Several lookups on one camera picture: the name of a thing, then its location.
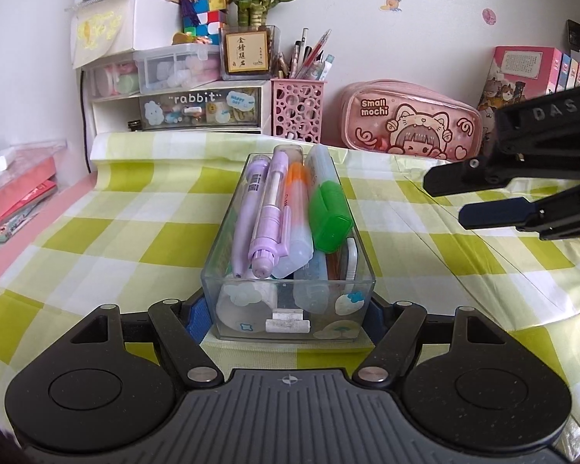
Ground green capped highlighter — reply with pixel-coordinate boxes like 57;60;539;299
306;145;354;254

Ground clear plastic organizer box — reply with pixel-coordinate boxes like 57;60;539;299
202;145;375;341

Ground green checked tablecloth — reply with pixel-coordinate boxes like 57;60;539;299
0;133;580;455

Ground light purple clear pen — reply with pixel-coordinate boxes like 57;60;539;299
248;149;290;280

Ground pink perforated pen holder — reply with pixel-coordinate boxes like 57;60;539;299
271;78;326;143

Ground pink books stack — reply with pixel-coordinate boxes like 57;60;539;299
0;140;67;248

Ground orange highlighter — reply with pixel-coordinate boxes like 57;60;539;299
272;162;314;280

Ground clear plastic drawer box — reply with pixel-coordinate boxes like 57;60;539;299
85;42;223;99

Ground white drawer organizer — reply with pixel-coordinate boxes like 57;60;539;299
92;81;272;136

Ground cartoon wall sticker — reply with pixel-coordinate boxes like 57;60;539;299
380;0;402;12

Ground pink cat pencil case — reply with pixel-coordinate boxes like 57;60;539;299
340;80;483;161

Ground colourful cube puzzle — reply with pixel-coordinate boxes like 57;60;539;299
180;0;227;45

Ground cartoon book box set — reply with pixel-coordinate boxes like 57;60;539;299
478;46;580;132

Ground purple novelty pen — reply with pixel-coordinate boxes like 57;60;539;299
231;155;270;279

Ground pens in holder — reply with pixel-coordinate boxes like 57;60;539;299
275;27;334;81

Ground pink round wall sticker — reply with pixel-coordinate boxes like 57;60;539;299
482;7;496;26

